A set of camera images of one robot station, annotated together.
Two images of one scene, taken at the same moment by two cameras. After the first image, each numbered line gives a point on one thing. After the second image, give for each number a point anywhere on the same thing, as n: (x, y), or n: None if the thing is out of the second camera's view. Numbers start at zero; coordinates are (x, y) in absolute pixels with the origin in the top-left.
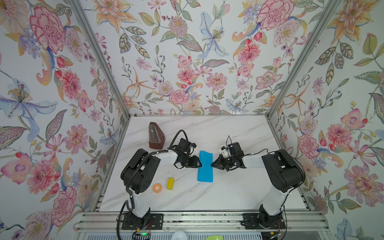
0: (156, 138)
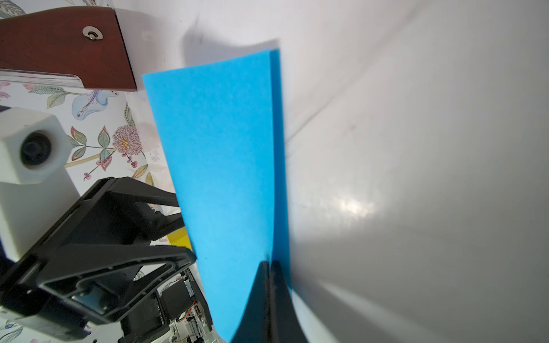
0: (83, 41)
